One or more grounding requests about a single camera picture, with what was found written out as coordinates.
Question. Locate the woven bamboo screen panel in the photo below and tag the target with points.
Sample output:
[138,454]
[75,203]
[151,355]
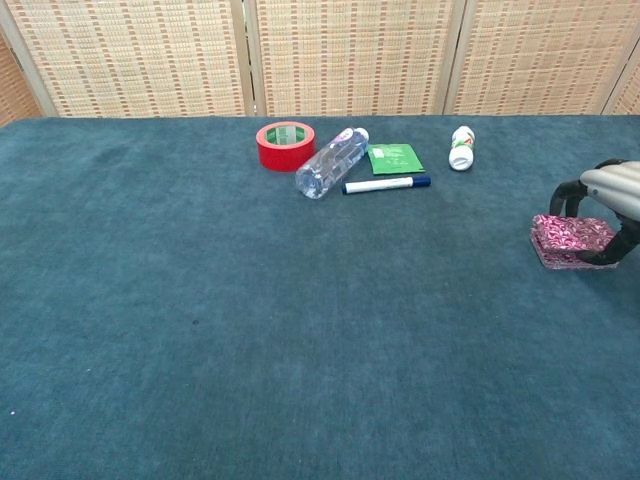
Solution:
[540,55]
[10,85]
[627,97]
[352,55]
[135,55]

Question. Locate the green foil packet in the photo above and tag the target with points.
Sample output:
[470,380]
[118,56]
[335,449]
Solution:
[396,160]

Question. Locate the small white drink bottle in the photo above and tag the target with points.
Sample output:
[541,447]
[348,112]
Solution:
[460,152]

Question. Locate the red tape roll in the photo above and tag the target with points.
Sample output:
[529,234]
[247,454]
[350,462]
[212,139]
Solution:
[280,157]

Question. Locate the teal felt table cloth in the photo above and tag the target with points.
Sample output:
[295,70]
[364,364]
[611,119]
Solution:
[250,325]

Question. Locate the white marker with blue cap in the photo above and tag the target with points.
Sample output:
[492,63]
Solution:
[380,185]

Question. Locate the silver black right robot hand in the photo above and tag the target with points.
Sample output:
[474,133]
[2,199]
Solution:
[617,187]

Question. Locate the clear plastic water bottle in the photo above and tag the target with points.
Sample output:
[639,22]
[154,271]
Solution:
[327,165]

